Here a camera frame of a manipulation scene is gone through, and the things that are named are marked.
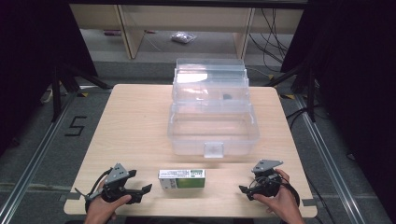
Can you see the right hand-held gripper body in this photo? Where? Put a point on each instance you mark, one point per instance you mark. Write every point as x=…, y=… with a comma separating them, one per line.
x=267, y=183

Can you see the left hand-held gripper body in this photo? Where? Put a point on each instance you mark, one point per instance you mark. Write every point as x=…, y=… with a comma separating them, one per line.
x=114, y=176

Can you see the green and white carton box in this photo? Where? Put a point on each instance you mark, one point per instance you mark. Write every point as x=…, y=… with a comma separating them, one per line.
x=182, y=179

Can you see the clear plastic storage box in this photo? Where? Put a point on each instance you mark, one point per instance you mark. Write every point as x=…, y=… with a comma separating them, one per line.
x=213, y=124

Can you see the person's right hand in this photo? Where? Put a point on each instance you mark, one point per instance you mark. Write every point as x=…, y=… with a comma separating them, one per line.
x=285, y=205

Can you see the person's left hand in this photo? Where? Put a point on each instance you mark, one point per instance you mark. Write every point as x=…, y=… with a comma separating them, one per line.
x=101, y=211

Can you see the black tape mark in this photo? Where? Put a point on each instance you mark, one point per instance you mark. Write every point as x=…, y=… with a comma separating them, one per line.
x=75, y=126

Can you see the small dark item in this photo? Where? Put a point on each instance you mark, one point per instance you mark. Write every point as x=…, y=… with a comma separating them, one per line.
x=227, y=96

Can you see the black metal stand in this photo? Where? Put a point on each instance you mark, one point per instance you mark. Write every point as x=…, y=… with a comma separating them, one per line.
x=310, y=93
x=56, y=93

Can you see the black curtain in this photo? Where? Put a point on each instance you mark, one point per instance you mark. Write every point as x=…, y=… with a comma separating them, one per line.
x=358, y=77
x=28, y=62

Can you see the clear plastic bag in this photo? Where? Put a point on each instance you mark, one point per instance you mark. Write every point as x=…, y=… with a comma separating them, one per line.
x=183, y=37

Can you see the aluminium floor rail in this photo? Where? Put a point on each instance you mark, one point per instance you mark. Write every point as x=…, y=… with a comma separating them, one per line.
x=31, y=165
x=330, y=161

